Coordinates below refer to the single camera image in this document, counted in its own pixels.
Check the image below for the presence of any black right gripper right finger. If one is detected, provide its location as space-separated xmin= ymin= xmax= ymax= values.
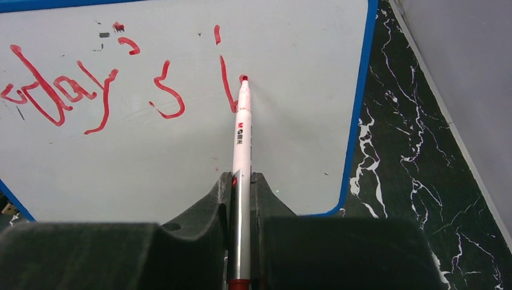
xmin=251 ymin=173 xmax=443 ymax=289

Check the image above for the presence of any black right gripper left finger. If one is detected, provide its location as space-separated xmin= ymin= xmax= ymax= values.
xmin=1 ymin=172 xmax=232 ymax=289

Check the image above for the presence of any white red whiteboard marker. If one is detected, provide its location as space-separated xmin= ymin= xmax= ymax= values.
xmin=227 ymin=76 xmax=252 ymax=289

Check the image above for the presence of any blue framed whiteboard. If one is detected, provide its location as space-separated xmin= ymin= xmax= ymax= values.
xmin=1 ymin=1 xmax=378 ymax=223

